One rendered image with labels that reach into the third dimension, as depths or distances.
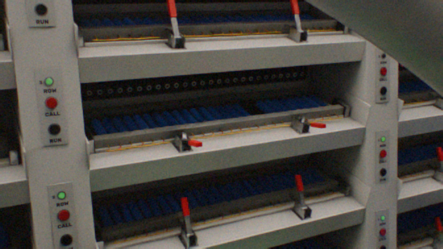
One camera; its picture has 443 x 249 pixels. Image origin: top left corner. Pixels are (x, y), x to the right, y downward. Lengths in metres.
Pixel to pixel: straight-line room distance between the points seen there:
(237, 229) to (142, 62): 0.39
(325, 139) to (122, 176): 0.44
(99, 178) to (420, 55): 0.58
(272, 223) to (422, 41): 0.68
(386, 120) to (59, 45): 0.72
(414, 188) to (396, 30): 0.90
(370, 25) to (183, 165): 0.55
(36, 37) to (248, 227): 0.54
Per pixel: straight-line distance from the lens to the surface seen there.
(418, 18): 0.41
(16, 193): 0.84
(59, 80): 0.81
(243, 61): 0.93
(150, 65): 0.85
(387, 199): 1.20
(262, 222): 1.03
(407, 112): 1.25
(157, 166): 0.88
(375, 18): 0.41
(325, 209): 1.12
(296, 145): 1.01
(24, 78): 0.81
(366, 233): 1.19
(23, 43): 0.81
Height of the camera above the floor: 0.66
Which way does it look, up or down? 10 degrees down
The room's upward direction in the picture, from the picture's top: 3 degrees counter-clockwise
